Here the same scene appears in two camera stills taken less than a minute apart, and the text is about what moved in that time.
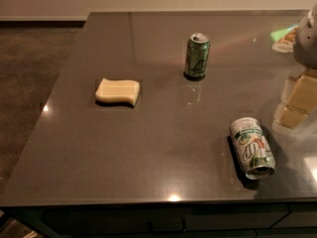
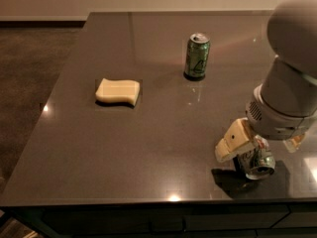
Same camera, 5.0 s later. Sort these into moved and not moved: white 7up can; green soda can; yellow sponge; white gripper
Moved: white gripper
Not moved: green soda can; white 7up can; yellow sponge
